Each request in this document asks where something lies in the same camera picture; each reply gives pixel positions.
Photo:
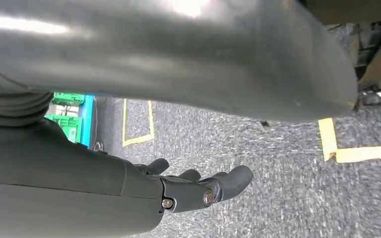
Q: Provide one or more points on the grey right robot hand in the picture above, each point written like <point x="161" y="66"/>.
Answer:
<point x="62" y="184"/>

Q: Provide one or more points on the blue metal shelf rack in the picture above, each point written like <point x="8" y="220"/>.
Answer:
<point x="87" y="121"/>

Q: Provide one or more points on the green plastic crate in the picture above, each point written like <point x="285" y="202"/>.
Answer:
<point x="69" y="98"/>
<point x="67" y="126"/>

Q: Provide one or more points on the grey robot body shell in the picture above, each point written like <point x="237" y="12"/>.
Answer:
<point x="177" y="49"/>

